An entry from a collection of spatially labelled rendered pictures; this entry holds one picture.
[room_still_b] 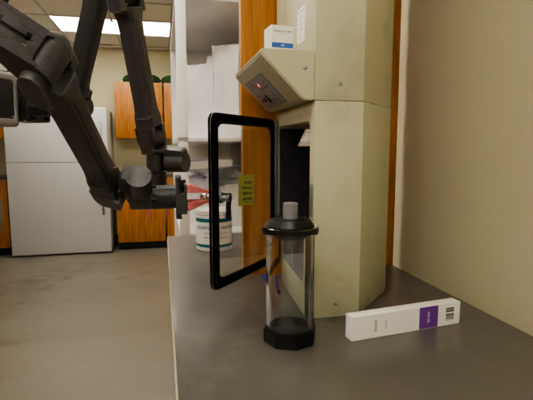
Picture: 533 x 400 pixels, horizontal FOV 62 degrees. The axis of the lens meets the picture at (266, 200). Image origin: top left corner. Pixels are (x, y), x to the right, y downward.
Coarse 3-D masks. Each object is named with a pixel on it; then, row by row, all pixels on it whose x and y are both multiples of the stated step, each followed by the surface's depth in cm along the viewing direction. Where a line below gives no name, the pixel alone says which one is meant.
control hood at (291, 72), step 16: (272, 48) 89; (256, 64) 96; (272, 64) 89; (288, 64) 90; (304, 64) 90; (240, 80) 117; (272, 80) 97; (288, 80) 90; (304, 80) 91; (288, 96) 97; (304, 96) 91
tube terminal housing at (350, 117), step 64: (320, 0) 90; (384, 0) 102; (320, 64) 91; (384, 64) 104; (320, 128) 93; (384, 128) 107; (320, 192) 94; (384, 192) 111; (320, 256) 96; (384, 256) 114
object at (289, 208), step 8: (288, 208) 83; (296, 208) 83; (280, 216) 86; (288, 216) 83; (296, 216) 83; (272, 224) 82; (280, 224) 81; (288, 224) 80; (296, 224) 80; (304, 224) 81; (312, 224) 83
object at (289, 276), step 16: (272, 240) 82; (288, 240) 80; (304, 240) 81; (272, 256) 82; (288, 256) 80; (304, 256) 81; (272, 272) 82; (288, 272) 81; (304, 272) 81; (272, 288) 83; (288, 288) 81; (304, 288) 82; (272, 304) 83; (288, 304) 81; (304, 304) 82; (272, 320) 83; (288, 320) 82; (304, 320) 82
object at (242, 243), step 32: (224, 128) 100; (256, 128) 113; (224, 160) 101; (256, 160) 114; (224, 192) 102; (256, 192) 115; (224, 224) 102; (256, 224) 116; (224, 256) 103; (256, 256) 117
